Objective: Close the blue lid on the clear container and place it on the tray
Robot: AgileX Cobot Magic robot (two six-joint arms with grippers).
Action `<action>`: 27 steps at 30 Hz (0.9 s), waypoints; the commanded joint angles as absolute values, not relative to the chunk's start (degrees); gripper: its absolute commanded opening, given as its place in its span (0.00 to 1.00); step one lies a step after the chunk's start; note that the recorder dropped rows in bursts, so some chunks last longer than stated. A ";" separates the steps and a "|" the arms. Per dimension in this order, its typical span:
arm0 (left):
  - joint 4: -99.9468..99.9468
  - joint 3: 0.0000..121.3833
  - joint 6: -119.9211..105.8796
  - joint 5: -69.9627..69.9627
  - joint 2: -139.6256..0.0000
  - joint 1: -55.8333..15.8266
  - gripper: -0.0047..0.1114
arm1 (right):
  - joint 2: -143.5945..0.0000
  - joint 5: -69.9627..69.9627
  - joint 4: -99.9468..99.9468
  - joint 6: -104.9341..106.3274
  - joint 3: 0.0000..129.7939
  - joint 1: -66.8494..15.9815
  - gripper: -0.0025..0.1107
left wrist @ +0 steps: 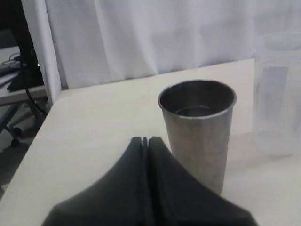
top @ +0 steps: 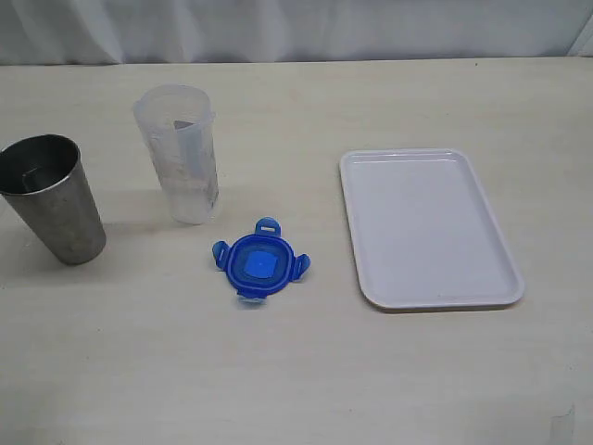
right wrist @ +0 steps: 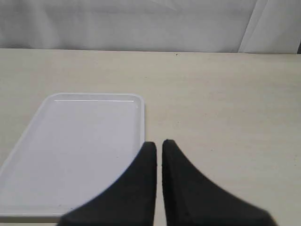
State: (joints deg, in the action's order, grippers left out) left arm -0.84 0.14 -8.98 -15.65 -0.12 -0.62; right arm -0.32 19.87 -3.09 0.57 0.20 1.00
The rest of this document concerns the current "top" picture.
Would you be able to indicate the white rectangular plastic tray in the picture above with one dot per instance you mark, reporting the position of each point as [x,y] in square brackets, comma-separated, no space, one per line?
[423,234]

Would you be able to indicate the blue snap-lock container lid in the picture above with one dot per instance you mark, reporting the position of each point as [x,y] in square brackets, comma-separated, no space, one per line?
[260,264]

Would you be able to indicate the clear plastic tall container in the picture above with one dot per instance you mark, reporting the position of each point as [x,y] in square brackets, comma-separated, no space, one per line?
[176,123]

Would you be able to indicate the white backdrop curtain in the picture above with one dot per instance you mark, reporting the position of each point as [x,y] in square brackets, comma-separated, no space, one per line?
[127,32]

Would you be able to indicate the stainless steel cup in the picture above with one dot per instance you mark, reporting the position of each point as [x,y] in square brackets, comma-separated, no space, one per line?
[43,180]

